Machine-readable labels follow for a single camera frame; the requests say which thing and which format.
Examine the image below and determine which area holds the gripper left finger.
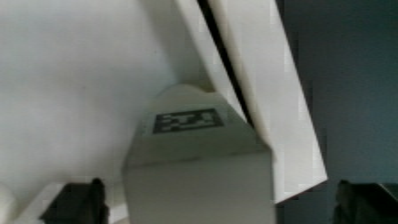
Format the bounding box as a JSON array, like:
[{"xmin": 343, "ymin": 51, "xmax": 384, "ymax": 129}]
[{"xmin": 39, "ymin": 178, "xmax": 108, "ymax": 224}]

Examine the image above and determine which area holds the white square tabletop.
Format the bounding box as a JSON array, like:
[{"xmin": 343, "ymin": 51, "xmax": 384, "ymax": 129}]
[{"xmin": 0, "ymin": 0, "xmax": 243, "ymax": 224}]

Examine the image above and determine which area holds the white table leg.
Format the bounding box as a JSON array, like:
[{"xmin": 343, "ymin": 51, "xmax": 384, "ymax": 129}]
[{"xmin": 123, "ymin": 85, "xmax": 275, "ymax": 224}]

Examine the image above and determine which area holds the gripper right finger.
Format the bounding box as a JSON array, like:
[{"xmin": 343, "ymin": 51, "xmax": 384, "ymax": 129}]
[{"xmin": 332, "ymin": 180, "xmax": 398, "ymax": 224}]

